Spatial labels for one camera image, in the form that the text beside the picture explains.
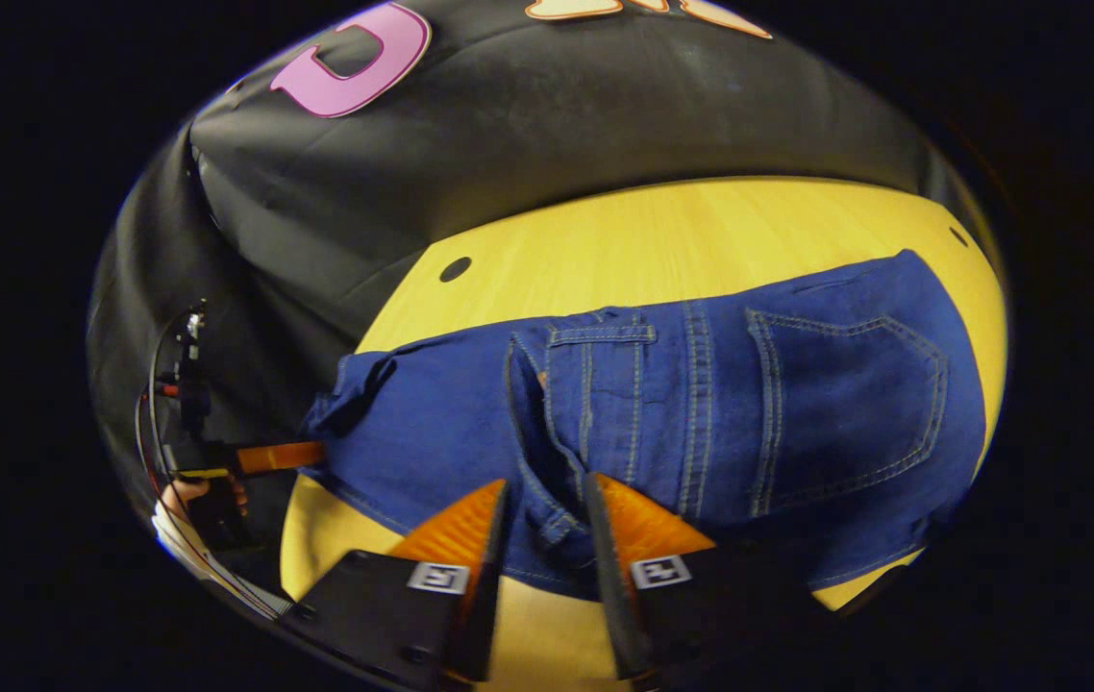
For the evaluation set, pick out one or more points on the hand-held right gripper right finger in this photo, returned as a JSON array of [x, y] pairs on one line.
[[616, 596]]

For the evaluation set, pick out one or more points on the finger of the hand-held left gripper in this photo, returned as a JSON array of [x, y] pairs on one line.
[[268, 457]]

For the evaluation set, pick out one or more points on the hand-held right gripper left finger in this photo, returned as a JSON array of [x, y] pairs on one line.
[[489, 586]]

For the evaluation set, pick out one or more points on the blue denim jeans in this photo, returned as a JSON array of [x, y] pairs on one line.
[[749, 404]]

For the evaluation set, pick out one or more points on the black backdrop cloth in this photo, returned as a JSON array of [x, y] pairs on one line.
[[528, 125]]

